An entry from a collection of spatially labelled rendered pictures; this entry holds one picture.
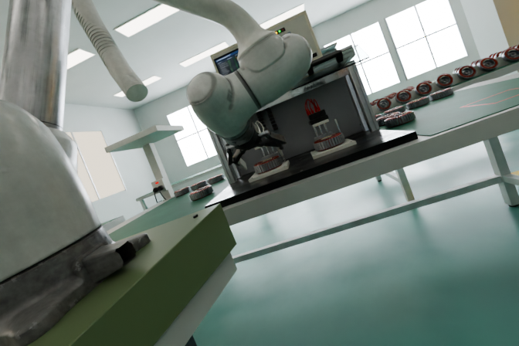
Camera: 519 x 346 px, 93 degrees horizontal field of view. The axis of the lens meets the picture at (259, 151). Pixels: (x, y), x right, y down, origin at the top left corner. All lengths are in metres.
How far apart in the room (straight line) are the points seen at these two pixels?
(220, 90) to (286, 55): 0.16
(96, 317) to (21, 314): 0.10
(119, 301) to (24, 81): 0.48
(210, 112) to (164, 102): 7.93
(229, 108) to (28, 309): 0.40
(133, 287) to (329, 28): 7.73
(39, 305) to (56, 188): 0.12
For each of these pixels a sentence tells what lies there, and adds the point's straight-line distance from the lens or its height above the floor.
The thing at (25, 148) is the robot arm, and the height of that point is 0.99.
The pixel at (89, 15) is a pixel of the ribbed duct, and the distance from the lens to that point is 2.57.
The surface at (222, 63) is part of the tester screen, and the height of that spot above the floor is 1.27.
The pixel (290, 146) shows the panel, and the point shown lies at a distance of 1.19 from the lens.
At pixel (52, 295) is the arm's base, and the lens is 0.37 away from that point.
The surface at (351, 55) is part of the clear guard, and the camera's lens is 0.85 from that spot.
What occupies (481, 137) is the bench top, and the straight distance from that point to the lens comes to 0.81.
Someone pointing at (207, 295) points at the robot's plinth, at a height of 0.73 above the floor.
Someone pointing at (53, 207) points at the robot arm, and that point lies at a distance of 0.38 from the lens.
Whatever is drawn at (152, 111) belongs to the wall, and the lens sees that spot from 8.64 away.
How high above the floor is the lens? 0.90
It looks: 2 degrees down
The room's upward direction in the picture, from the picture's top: 21 degrees counter-clockwise
